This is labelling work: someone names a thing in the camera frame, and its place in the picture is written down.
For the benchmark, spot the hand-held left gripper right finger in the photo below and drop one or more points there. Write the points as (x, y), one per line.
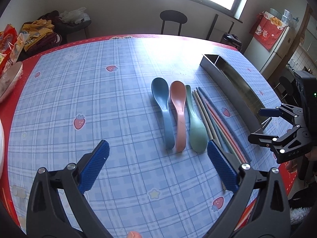
(223, 166)

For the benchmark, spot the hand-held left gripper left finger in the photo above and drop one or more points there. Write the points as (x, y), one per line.
(95, 163)

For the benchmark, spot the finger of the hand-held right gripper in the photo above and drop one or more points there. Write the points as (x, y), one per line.
(260, 140)
(268, 112)

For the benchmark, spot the blue chopstick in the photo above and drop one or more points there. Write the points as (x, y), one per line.
(229, 127)
(235, 136)

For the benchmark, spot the pink chopstick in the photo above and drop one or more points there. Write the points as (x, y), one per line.
(226, 130)
(223, 128)

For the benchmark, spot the metal utensil holder box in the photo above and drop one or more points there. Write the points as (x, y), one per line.
(237, 86)

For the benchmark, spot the green spoon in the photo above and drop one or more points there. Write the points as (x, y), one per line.
(198, 133)

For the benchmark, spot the pink spoon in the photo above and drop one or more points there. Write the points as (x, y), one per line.
(178, 91)

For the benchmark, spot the blue spoon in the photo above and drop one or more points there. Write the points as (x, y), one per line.
(159, 89)

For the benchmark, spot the person's right hand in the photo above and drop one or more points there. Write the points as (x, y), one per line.
(291, 165)

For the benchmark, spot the person's left hand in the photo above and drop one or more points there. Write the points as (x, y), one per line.
(134, 234)

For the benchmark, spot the white fridge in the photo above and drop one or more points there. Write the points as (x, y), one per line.
(277, 54)

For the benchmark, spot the blue plaid tablecloth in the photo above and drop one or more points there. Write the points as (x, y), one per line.
(99, 91)

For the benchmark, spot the dark fluffy slipper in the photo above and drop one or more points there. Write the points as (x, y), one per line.
(301, 205)

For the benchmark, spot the red printed cloth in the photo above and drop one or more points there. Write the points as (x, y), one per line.
(268, 31)

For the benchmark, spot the black rice cooker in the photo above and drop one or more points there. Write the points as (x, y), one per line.
(231, 41)

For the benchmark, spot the clear plastic containers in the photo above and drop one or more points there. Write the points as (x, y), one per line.
(284, 16)

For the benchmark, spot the white plate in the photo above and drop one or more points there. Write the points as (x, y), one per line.
(1, 148)

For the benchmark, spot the dark leaning board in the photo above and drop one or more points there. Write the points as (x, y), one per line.
(215, 27)

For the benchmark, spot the pale bowl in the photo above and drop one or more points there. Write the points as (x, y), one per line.
(10, 81)

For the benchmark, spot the dark red garment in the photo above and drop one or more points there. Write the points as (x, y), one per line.
(47, 42)

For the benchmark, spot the dark side chair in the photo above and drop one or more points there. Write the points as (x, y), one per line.
(74, 29)

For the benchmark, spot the white yellow snack packet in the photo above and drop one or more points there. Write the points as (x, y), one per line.
(18, 45)

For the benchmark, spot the yellow garment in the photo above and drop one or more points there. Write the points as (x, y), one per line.
(37, 29)

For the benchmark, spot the red orange snack packet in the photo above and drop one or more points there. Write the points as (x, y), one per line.
(7, 44)

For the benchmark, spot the white plastic bag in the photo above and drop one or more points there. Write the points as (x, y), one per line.
(74, 16)

